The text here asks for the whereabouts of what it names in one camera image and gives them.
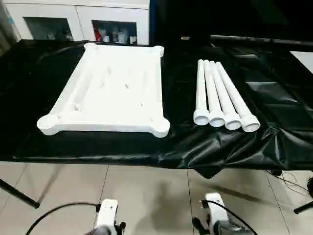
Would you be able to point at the white flat board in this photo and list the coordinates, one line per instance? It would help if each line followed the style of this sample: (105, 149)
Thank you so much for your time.
(302, 58)

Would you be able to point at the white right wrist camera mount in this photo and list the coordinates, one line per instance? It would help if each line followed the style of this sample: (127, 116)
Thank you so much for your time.
(216, 208)

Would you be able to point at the long dark metal rod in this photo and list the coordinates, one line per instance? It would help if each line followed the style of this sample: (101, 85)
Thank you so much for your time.
(256, 40)

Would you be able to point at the white cabinet with glass doors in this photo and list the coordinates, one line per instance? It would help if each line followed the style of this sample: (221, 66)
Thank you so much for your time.
(80, 12)

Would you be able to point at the black stand leg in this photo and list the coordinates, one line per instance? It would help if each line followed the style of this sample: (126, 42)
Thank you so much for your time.
(19, 195)
(303, 208)

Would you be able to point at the red bottle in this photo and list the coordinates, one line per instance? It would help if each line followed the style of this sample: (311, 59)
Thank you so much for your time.
(98, 34)

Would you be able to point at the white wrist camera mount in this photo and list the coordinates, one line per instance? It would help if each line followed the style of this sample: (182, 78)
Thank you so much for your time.
(107, 213)
(216, 208)

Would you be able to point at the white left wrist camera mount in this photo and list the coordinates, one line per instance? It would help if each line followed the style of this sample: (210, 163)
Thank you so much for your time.
(107, 213)

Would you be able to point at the white plastic table leg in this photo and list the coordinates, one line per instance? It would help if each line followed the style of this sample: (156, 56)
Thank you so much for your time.
(236, 98)
(223, 98)
(211, 98)
(201, 98)

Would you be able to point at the white plastic table top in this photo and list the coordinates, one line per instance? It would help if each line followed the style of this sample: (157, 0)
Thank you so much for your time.
(110, 85)

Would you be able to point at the small tan tape piece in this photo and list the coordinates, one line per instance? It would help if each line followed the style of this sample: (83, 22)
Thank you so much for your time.
(185, 38)

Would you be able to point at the black plastic mat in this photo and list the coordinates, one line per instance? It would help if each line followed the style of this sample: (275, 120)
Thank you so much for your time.
(24, 98)

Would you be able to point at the small white cup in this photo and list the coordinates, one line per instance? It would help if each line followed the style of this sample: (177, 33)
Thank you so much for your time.
(133, 39)

